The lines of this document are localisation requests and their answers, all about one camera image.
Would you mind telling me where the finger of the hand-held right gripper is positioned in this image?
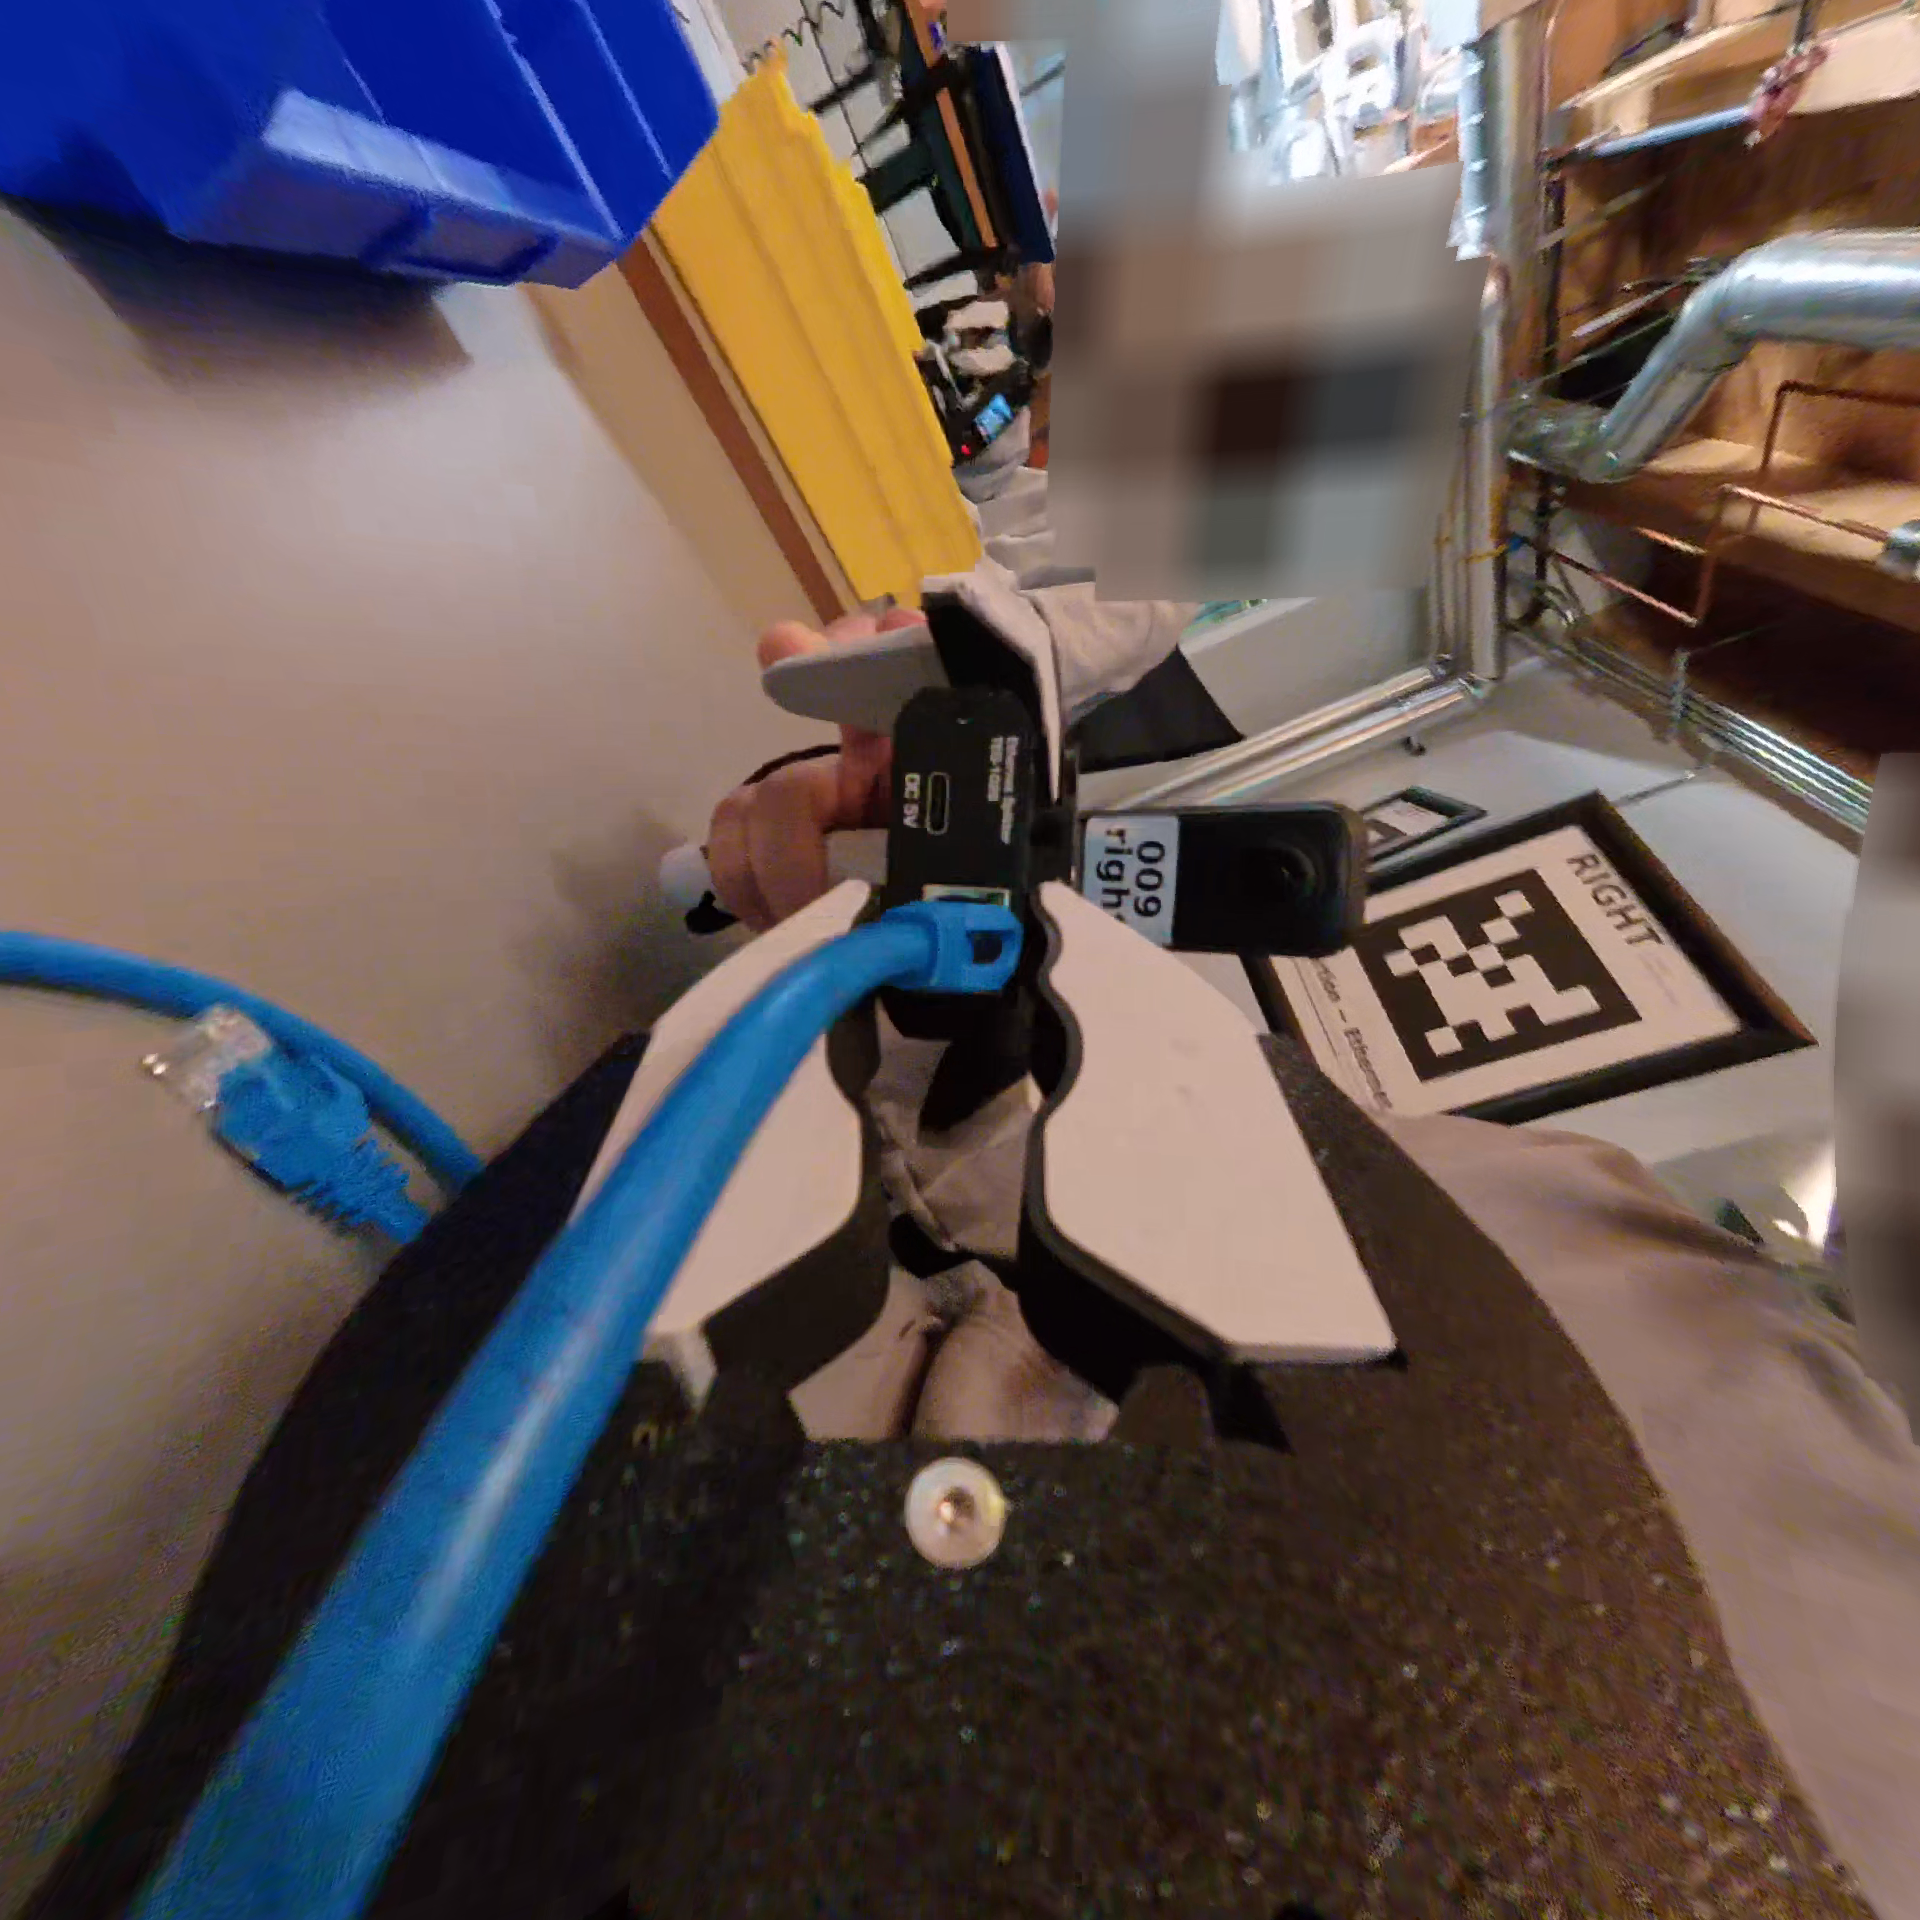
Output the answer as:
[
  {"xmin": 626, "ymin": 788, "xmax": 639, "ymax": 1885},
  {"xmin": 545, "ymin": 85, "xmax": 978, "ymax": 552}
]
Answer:
[{"xmin": 763, "ymin": 621, "xmax": 943, "ymax": 736}]

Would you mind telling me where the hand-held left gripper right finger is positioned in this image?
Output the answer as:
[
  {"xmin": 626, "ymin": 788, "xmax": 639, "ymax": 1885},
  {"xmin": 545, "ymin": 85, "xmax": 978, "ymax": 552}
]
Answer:
[{"xmin": 1019, "ymin": 880, "xmax": 1403, "ymax": 1449}]

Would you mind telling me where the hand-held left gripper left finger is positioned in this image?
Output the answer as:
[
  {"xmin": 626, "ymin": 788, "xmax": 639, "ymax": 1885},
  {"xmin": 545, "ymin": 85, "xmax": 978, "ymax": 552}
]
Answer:
[{"xmin": 577, "ymin": 880, "xmax": 899, "ymax": 1404}]

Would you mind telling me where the black ethernet splitter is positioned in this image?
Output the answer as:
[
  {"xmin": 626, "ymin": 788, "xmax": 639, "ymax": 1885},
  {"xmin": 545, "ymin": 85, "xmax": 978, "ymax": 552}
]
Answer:
[{"xmin": 881, "ymin": 687, "xmax": 1053, "ymax": 1129}]

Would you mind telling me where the blue ethernet cable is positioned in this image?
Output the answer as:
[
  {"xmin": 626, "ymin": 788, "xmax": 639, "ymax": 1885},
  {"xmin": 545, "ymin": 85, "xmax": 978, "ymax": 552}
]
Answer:
[{"xmin": 0, "ymin": 901, "xmax": 1030, "ymax": 1920}]

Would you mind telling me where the person's right forearm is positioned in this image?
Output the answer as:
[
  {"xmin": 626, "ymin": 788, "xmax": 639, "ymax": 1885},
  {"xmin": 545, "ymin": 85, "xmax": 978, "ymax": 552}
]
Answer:
[{"xmin": 923, "ymin": 569, "xmax": 1246, "ymax": 774}]

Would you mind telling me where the person's right hand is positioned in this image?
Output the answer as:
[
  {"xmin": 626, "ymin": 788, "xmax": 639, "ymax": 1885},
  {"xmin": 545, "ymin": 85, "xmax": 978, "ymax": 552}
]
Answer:
[{"xmin": 702, "ymin": 605, "xmax": 926, "ymax": 931}]

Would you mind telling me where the black framed marker sign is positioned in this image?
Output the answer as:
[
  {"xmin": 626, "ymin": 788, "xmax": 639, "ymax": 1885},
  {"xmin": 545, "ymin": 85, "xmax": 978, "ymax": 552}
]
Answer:
[{"xmin": 1240, "ymin": 790, "xmax": 1819, "ymax": 1125}]

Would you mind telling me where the yellow corrugated panel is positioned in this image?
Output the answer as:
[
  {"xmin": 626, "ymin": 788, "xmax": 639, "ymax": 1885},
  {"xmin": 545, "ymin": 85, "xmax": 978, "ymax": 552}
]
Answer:
[{"xmin": 648, "ymin": 49, "xmax": 988, "ymax": 601}]

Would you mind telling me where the silver vertical pipe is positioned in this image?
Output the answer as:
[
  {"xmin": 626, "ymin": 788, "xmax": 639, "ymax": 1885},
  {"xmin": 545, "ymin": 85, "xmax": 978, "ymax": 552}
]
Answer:
[{"xmin": 1451, "ymin": 30, "xmax": 1515, "ymax": 693}]

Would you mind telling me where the blue plastic bin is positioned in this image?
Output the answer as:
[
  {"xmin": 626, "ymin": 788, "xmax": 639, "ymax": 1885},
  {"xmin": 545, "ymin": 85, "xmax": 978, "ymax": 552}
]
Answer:
[{"xmin": 0, "ymin": 0, "xmax": 716, "ymax": 289}]

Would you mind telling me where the wooden shelving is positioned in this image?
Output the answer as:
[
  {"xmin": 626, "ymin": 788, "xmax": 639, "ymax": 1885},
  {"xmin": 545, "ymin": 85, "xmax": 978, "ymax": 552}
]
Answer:
[{"xmin": 1499, "ymin": 0, "xmax": 1920, "ymax": 752}]

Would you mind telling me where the small black picture frame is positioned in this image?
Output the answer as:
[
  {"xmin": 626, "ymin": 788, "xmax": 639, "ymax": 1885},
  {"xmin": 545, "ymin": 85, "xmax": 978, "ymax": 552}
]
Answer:
[{"xmin": 1356, "ymin": 783, "xmax": 1488, "ymax": 870}]

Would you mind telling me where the silver ventilation duct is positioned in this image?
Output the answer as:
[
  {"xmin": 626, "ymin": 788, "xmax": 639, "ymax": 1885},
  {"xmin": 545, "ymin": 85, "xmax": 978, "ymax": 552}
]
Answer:
[{"xmin": 1505, "ymin": 227, "xmax": 1920, "ymax": 483}]

